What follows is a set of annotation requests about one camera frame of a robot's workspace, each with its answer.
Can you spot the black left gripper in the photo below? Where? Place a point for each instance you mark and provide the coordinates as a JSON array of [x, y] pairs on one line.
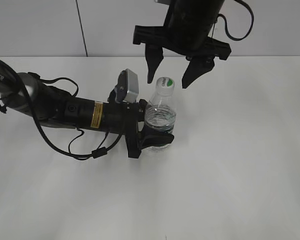
[[123, 118]]

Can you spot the clear Cestbon water bottle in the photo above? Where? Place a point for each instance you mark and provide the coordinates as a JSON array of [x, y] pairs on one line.
[[161, 110]]

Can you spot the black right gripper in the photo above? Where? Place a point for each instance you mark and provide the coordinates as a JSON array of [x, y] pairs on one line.
[[185, 31]]

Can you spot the white green bottle cap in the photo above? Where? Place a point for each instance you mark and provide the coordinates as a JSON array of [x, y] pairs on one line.
[[165, 86]]

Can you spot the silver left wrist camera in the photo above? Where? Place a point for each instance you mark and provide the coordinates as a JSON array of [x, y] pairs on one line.
[[127, 87]]

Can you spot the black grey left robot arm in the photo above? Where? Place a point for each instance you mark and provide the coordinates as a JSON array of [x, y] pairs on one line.
[[52, 107]]

